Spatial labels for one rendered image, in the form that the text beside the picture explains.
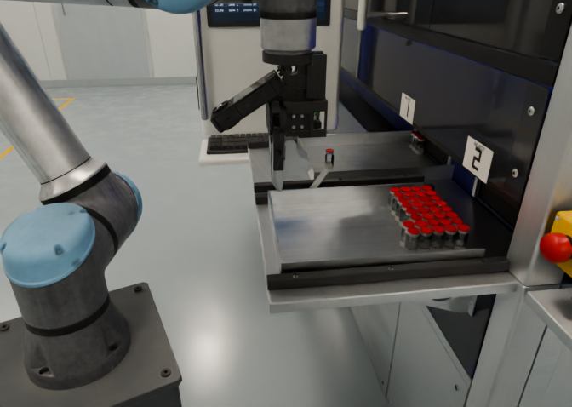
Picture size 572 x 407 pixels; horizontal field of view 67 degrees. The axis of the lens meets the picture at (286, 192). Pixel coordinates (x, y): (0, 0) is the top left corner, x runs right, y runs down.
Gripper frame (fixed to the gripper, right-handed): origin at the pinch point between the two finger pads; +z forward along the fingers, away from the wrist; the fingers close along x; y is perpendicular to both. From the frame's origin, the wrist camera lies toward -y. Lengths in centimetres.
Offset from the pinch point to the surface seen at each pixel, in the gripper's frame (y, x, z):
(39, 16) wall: -233, 544, 16
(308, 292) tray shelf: 4.1, -9.0, 14.7
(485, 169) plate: 37.8, 3.9, 1.3
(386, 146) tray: 37, 51, 14
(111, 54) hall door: -156, 543, 61
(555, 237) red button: 34.9, -18.1, 1.3
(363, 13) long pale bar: 32, 65, -20
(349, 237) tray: 14.3, 5.1, 14.5
